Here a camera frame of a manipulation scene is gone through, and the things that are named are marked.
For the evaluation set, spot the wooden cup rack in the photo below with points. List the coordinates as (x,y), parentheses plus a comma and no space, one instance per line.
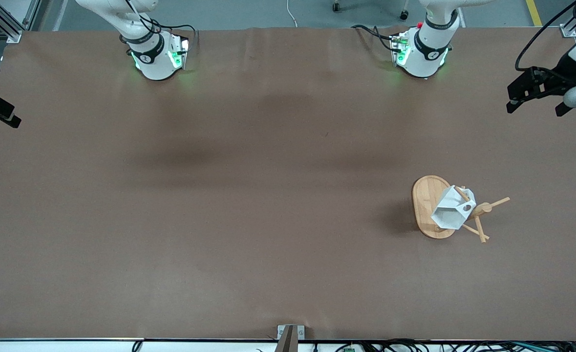
(424,200)

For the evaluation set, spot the white angular faceted cup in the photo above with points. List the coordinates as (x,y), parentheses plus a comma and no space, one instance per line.
(446,215)

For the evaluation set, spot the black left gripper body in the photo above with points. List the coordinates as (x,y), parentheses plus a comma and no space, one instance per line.
(560,74)

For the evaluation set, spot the aluminium frame post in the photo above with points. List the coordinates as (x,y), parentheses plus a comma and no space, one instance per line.
(41,12)

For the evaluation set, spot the small aluminium corner bracket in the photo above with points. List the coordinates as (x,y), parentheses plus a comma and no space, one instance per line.
(567,30)

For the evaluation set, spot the metal bracket with post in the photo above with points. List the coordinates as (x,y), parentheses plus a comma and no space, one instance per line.
(290,335)

